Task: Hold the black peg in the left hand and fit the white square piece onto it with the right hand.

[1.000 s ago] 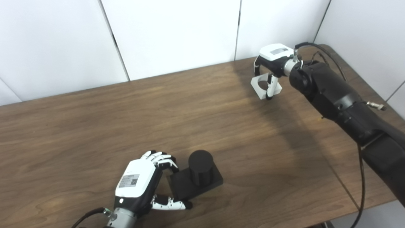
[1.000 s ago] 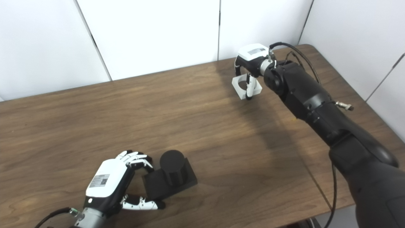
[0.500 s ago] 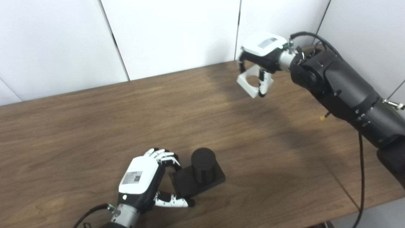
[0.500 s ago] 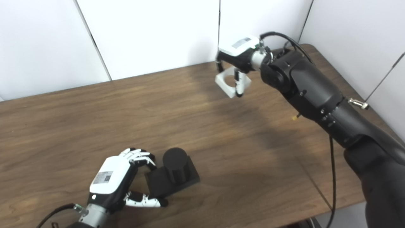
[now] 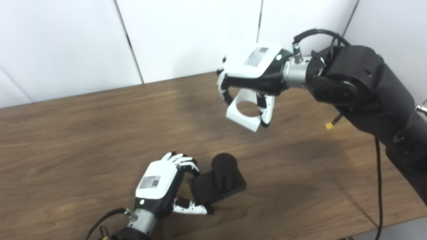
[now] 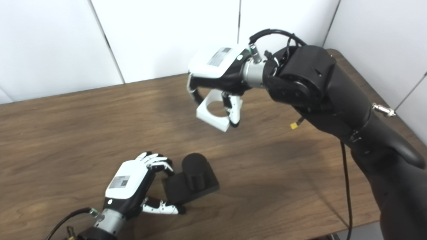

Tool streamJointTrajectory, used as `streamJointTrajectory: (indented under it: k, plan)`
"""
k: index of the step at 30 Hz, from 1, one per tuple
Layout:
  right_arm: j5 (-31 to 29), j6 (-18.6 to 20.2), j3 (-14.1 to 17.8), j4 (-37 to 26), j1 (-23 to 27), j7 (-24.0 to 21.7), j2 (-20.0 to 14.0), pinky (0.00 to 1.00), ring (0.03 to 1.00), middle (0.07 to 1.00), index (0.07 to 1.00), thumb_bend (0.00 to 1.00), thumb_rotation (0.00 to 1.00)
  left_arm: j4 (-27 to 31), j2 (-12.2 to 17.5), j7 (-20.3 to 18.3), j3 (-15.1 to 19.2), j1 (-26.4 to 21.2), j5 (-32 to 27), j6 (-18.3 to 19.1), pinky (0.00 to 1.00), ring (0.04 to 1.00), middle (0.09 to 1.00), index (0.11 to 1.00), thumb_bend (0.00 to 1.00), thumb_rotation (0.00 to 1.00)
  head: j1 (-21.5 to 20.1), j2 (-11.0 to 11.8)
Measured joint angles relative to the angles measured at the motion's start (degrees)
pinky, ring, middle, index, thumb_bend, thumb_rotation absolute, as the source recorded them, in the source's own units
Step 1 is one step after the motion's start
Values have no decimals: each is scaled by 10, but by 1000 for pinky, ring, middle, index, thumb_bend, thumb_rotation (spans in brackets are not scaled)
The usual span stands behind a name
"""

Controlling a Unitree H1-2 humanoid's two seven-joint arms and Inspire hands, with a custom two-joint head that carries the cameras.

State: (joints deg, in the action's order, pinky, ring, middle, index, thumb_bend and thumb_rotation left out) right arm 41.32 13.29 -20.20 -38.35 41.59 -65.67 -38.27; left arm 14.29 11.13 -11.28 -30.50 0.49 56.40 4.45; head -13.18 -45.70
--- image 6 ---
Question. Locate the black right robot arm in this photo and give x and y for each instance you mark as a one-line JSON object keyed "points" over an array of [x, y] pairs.
{"points": [[333, 93]]}

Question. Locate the white square piece with hole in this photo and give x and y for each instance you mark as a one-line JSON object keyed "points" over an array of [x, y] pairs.
{"points": [[213, 121]]}

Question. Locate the yellow connector on right arm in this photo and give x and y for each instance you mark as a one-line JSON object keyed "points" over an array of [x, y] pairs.
{"points": [[294, 125]]}

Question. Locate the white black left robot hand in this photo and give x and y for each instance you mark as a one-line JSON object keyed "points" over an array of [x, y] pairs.
{"points": [[128, 181]]}

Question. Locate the black peg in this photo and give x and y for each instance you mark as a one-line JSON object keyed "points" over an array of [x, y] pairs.
{"points": [[196, 173]]}

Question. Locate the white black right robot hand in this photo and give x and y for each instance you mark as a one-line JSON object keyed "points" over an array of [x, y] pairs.
{"points": [[213, 63]]}

